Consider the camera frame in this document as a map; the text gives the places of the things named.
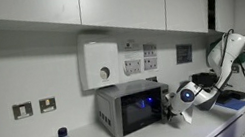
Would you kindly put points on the wall socket with black plugs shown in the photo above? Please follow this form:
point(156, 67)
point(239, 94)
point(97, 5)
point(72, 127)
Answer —
point(152, 80)

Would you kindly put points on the white notice with round logo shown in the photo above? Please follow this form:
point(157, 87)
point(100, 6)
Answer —
point(131, 45)

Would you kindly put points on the silver wall switch plate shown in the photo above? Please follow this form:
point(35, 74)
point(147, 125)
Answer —
point(22, 110)
point(47, 105)

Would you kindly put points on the white base cabinet drawer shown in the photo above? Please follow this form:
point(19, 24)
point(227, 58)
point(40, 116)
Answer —
point(235, 130)

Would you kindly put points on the grey socket picture notice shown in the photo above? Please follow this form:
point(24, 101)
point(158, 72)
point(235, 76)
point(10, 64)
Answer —
point(133, 66)
point(150, 63)
point(149, 50)

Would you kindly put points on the white paper towel dispenser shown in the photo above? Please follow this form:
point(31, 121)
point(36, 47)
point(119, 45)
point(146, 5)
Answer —
point(97, 62)

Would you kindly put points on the black coffee machine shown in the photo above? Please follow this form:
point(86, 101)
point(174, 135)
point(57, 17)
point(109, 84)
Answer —
point(205, 77)

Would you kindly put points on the silver microwave oven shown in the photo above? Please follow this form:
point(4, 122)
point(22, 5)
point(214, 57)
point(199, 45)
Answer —
point(113, 110)

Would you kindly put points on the small silver wall socket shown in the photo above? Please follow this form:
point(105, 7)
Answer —
point(235, 68)

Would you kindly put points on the large dark green object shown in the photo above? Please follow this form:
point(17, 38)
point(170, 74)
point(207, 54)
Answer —
point(243, 58)

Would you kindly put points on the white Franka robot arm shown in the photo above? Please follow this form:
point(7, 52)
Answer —
point(226, 60)

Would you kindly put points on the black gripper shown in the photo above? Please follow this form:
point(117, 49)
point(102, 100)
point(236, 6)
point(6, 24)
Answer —
point(172, 104)

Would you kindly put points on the dark framed wall poster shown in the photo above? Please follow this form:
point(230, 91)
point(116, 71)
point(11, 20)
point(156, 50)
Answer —
point(184, 53)

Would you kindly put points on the blue mat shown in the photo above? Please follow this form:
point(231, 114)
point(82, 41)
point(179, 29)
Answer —
point(235, 104)

